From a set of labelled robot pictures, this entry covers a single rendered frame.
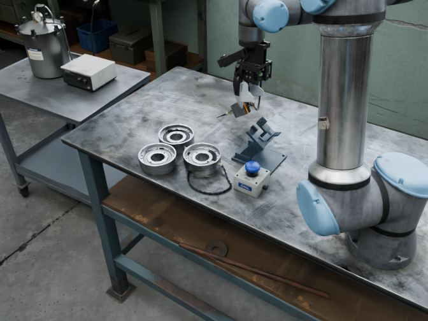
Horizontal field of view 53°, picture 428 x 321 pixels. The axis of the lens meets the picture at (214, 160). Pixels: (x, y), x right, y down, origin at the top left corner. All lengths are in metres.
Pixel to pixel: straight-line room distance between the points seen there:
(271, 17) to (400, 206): 0.51
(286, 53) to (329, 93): 2.07
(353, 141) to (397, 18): 1.79
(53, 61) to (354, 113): 1.49
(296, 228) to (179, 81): 0.81
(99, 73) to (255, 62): 0.83
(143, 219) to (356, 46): 0.92
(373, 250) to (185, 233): 0.61
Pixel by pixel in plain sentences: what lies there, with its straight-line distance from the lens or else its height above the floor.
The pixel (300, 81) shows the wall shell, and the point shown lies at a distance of 2.86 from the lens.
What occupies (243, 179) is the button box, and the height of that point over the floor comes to 0.85.
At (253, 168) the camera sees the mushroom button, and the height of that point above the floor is 0.87.
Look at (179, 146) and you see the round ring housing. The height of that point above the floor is 0.83.
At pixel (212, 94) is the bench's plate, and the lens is 1.54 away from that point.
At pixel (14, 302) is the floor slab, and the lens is 2.05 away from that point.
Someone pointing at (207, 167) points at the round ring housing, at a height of 0.83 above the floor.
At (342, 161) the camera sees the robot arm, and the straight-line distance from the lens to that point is 0.80.
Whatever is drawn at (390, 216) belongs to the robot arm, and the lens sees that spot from 0.90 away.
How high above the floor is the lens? 1.56
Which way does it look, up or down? 38 degrees down
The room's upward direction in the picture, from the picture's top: straight up
